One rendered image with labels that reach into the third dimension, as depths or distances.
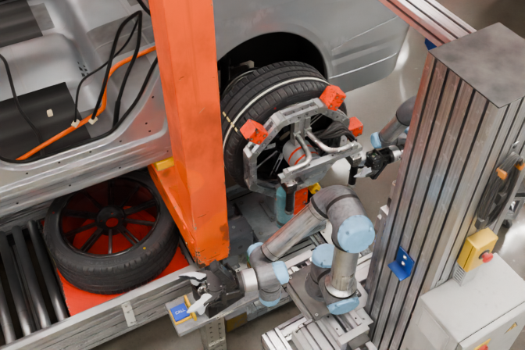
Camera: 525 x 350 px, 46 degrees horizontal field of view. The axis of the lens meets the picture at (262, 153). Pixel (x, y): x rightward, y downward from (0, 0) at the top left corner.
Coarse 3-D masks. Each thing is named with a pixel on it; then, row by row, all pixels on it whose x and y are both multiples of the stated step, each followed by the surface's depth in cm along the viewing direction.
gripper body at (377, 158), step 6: (372, 150) 286; (378, 150) 286; (384, 150) 288; (390, 150) 286; (366, 156) 286; (372, 156) 285; (378, 156) 284; (384, 156) 285; (390, 156) 287; (366, 162) 289; (372, 162) 284; (378, 162) 283; (390, 162) 289; (372, 168) 285; (378, 168) 287
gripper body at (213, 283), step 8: (240, 272) 201; (208, 280) 199; (216, 280) 199; (240, 280) 198; (208, 288) 197; (216, 288) 196; (224, 288) 197; (232, 288) 200; (240, 288) 200; (224, 296) 198; (232, 296) 202; (240, 296) 203; (224, 304) 201
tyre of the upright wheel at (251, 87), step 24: (264, 72) 282; (288, 72) 283; (312, 72) 292; (240, 96) 279; (264, 96) 274; (288, 96) 272; (312, 96) 280; (240, 120) 275; (264, 120) 275; (240, 144) 278; (240, 168) 290
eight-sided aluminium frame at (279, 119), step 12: (288, 108) 274; (300, 108) 275; (312, 108) 274; (324, 108) 276; (276, 120) 270; (288, 120) 272; (336, 120) 287; (348, 120) 292; (276, 132) 271; (252, 144) 276; (264, 144) 274; (336, 144) 307; (252, 156) 274; (252, 168) 281; (252, 180) 287; (300, 180) 314; (264, 192) 298; (276, 192) 303
